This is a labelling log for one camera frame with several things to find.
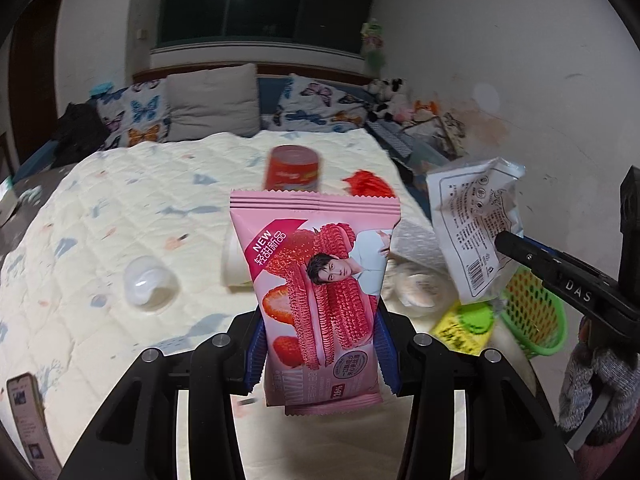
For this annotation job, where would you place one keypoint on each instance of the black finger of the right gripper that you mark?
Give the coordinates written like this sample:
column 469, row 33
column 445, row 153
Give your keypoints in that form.
column 574, row 281

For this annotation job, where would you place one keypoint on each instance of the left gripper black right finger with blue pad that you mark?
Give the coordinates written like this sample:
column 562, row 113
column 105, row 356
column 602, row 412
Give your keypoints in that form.
column 509, row 434

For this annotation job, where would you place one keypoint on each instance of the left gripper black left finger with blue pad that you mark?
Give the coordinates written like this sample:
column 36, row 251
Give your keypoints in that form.
column 133, row 434

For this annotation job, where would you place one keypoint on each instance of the white printed snack wrapper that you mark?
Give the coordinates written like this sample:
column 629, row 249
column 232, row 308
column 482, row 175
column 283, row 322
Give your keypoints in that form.
column 471, row 203

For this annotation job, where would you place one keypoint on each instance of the pink strawberry snack packet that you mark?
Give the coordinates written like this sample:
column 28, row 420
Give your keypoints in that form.
column 317, row 263

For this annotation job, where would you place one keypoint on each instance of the square juice bottle green label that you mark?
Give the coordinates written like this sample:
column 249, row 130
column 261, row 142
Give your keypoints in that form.
column 466, row 328

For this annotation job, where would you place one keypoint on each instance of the green plastic basket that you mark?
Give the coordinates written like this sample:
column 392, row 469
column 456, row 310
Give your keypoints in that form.
column 535, row 317

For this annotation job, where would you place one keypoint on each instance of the grey knitted glove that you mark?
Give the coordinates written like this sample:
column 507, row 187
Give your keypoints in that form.
column 599, row 396

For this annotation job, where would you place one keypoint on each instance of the smartphone with pink case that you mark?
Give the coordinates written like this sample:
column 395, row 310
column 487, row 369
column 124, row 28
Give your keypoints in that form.
column 28, row 416

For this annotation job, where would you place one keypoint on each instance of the clear plastic lid cup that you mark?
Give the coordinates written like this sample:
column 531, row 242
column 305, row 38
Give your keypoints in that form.
column 149, row 286

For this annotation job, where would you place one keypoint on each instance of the round plastic jelly cup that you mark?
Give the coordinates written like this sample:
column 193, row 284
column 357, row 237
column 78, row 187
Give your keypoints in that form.
column 419, row 291

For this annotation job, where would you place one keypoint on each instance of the white quilted blanket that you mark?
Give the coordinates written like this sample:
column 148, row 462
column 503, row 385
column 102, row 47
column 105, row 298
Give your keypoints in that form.
column 64, row 315

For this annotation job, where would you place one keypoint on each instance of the white paper cup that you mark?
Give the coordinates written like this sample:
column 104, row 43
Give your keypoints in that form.
column 234, row 269

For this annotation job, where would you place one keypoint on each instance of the red foam fruit net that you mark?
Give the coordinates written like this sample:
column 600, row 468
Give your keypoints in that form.
column 366, row 183

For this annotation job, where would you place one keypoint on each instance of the plush toy pile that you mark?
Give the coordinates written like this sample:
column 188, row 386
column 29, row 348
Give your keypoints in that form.
column 391, row 102

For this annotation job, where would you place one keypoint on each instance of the hanging green pink toy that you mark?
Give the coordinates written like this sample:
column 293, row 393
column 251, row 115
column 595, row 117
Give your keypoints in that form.
column 372, row 46

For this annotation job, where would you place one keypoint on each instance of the red cartoon snack canister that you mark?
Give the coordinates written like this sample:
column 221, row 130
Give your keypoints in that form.
column 292, row 168

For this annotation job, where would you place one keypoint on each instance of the black clothing on bed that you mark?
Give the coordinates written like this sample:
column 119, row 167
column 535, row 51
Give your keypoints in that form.
column 78, row 133

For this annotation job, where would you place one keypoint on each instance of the left butterfly pillow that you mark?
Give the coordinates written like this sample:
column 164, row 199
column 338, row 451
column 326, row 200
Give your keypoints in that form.
column 135, row 114

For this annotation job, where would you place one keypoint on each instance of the butterfly pillow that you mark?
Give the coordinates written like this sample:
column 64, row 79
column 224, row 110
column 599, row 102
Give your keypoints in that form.
column 135, row 114
column 298, row 103

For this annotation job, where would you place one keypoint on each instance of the grey pillow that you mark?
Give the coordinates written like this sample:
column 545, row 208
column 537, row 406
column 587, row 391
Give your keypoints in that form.
column 206, row 102

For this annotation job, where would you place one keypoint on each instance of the right butterfly pillow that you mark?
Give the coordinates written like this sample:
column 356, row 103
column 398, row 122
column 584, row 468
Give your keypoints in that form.
column 298, row 103

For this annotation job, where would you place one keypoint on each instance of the dark window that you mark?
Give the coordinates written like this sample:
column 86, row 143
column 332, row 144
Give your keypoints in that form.
column 330, row 24

